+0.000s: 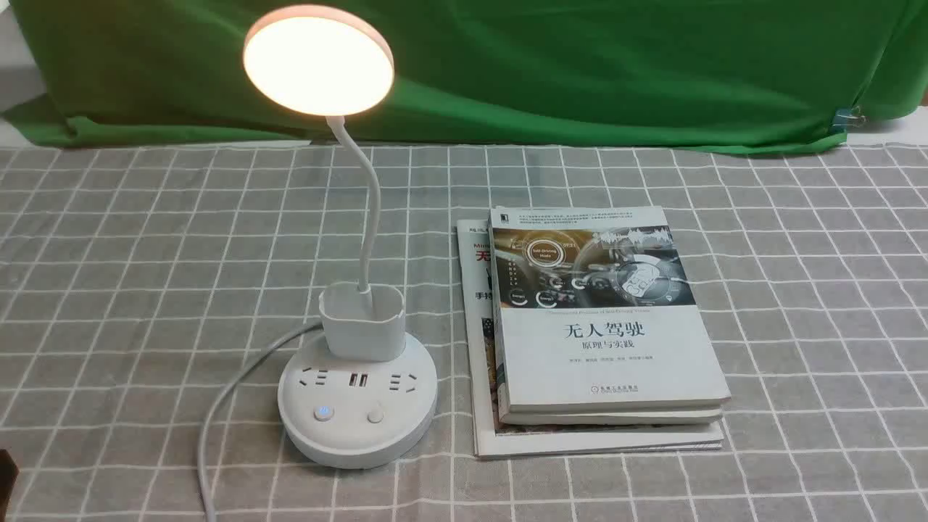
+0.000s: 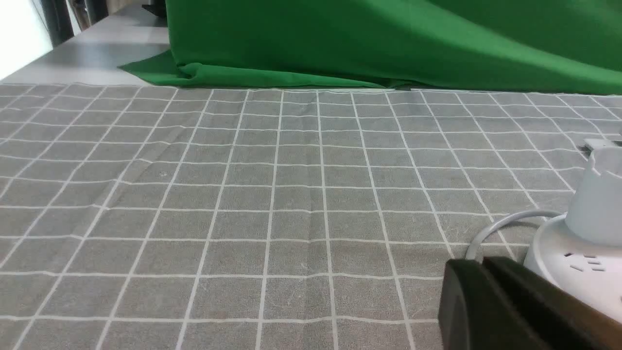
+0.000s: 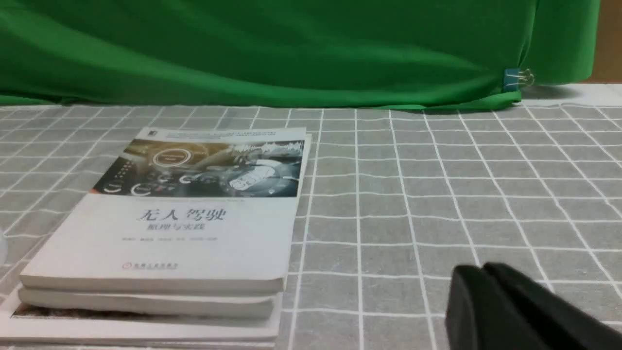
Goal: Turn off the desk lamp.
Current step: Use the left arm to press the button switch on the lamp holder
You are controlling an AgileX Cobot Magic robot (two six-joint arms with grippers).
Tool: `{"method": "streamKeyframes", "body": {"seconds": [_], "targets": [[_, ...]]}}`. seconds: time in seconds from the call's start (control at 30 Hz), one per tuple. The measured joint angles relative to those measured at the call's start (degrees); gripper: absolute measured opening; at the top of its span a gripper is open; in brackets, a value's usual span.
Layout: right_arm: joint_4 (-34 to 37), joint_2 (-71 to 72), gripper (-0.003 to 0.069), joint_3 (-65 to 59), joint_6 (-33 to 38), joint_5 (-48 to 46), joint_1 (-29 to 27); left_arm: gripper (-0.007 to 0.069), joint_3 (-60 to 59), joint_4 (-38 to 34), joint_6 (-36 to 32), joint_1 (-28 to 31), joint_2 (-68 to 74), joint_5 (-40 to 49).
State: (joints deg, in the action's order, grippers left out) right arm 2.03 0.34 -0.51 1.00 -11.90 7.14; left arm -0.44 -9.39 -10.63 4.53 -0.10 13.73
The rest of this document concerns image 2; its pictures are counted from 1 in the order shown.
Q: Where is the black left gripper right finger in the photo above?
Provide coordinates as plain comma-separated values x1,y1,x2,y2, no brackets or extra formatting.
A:
483,257,622,350

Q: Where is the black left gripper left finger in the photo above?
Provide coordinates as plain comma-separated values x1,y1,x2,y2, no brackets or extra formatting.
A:
438,259,551,350

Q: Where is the white desk lamp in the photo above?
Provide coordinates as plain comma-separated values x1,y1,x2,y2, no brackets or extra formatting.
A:
524,146,622,321

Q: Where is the green backdrop cloth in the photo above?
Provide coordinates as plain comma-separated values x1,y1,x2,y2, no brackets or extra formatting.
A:
121,0,622,95

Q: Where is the grey checked tablecloth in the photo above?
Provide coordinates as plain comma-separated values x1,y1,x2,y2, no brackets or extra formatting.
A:
0,84,621,350

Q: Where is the white lamp power cable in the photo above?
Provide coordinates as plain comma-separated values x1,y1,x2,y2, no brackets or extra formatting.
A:
466,210,564,261

